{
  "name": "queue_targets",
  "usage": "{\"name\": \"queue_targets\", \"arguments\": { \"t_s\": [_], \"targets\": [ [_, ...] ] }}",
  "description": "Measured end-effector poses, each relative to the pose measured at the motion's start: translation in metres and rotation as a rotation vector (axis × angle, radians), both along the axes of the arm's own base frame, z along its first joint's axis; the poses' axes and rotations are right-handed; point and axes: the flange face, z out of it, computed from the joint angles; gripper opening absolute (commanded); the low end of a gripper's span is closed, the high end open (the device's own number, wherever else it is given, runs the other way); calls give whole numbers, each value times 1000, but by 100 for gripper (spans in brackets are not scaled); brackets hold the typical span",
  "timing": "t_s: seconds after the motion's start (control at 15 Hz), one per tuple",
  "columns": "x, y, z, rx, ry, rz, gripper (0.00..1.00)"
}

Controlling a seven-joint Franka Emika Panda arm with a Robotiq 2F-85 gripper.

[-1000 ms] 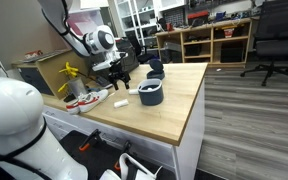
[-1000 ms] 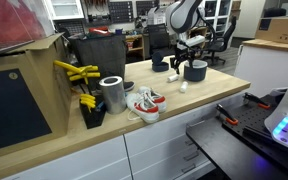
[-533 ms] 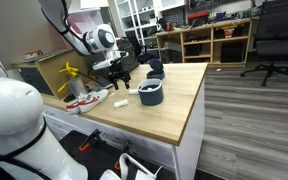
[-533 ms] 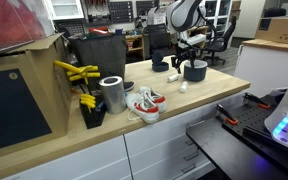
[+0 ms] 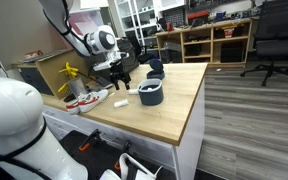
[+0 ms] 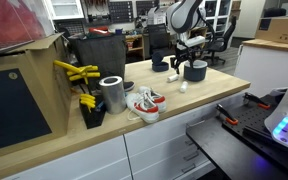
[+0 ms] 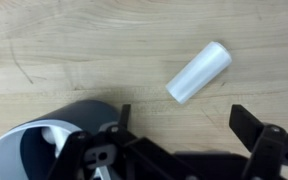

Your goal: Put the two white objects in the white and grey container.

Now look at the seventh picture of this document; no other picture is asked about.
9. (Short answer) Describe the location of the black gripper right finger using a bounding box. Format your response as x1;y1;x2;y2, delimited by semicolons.
228;104;288;180

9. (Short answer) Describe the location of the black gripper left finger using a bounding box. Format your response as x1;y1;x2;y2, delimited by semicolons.
47;104;198;180

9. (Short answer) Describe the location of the dark blue bowl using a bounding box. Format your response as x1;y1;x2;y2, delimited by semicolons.
0;99;122;180

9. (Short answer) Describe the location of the white plastic cylinder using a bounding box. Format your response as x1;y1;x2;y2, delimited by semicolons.
165;40;233;105

